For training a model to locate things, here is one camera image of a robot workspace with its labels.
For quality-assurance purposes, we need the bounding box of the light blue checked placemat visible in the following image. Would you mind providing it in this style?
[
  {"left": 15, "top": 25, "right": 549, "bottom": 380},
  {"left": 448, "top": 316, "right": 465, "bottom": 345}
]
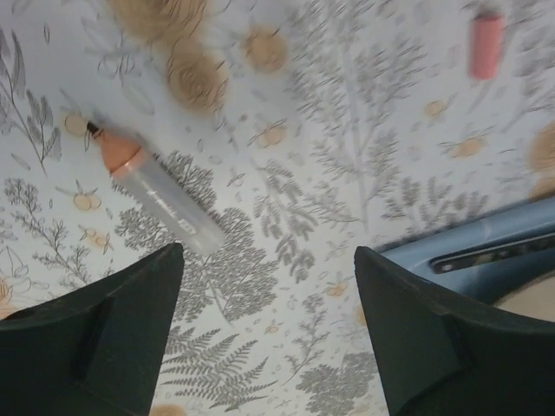
[{"left": 381, "top": 198, "right": 554, "bottom": 304}]

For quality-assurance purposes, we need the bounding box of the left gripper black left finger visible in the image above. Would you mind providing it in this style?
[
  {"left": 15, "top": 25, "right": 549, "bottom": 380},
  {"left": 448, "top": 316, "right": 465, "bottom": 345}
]
[{"left": 1, "top": 243, "right": 184, "bottom": 415}]

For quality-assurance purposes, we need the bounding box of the dark striped rim dinner plate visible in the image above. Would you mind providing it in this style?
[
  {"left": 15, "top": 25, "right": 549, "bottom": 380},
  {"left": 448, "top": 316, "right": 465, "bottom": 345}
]
[{"left": 497, "top": 288, "right": 554, "bottom": 322}]

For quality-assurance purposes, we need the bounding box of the pink pen cap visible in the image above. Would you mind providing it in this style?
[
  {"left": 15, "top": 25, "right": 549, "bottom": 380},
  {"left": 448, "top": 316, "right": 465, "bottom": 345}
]
[{"left": 469, "top": 12, "right": 505, "bottom": 81}]

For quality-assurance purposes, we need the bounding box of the grey marker with red tip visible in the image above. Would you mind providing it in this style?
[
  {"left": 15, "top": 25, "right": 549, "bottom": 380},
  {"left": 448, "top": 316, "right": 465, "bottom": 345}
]
[{"left": 87, "top": 121, "right": 225, "bottom": 255}]

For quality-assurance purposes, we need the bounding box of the black handled fork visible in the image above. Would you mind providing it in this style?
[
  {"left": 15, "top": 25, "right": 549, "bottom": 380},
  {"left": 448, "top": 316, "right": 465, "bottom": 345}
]
[{"left": 428, "top": 233, "right": 554, "bottom": 274}]

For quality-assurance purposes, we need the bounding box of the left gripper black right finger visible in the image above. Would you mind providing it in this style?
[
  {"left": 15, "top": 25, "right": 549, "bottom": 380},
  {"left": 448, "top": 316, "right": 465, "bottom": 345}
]
[{"left": 354, "top": 246, "right": 554, "bottom": 415}]

